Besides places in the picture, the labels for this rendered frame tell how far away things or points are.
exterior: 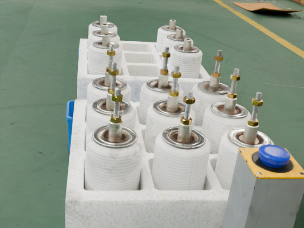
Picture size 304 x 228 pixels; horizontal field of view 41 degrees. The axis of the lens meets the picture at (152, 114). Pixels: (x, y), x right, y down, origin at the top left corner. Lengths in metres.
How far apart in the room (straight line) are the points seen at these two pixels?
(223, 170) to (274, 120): 0.75
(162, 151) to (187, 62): 0.54
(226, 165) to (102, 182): 0.22
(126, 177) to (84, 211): 0.08
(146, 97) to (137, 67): 0.38
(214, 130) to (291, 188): 0.30
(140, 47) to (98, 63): 0.37
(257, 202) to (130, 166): 0.23
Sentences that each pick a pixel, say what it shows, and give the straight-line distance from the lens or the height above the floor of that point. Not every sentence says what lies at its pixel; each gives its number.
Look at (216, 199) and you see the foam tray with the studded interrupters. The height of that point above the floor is 0.18.
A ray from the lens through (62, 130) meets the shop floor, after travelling 1.23.
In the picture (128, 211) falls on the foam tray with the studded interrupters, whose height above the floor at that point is 0.16.
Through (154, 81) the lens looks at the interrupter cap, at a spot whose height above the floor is 0.25.
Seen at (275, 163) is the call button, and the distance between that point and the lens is 0.54.
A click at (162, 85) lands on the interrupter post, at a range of 0.90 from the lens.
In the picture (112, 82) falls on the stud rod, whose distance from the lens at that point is 0.77.
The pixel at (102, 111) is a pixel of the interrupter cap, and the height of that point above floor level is 0.25.
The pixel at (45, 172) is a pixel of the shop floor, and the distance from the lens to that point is 1.05.
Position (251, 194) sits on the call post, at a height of 0.29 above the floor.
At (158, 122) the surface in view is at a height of 0.24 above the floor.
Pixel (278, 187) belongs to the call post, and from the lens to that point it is 0.54.
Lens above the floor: 0.58
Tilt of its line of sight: 25 degrees down
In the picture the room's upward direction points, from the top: 6 degrees clockwise
